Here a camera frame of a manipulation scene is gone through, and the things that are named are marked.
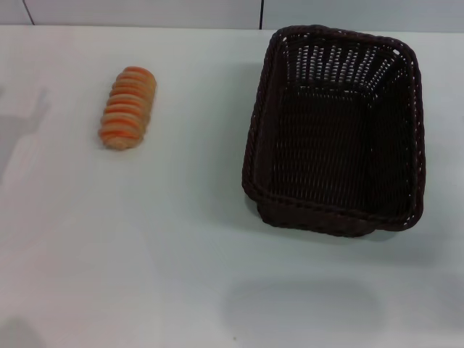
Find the dark brown woven basket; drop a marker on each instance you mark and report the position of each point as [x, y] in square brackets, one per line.
[326, 145]

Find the orange striped bread loaf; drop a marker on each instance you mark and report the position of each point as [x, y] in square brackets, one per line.
[127, 108]

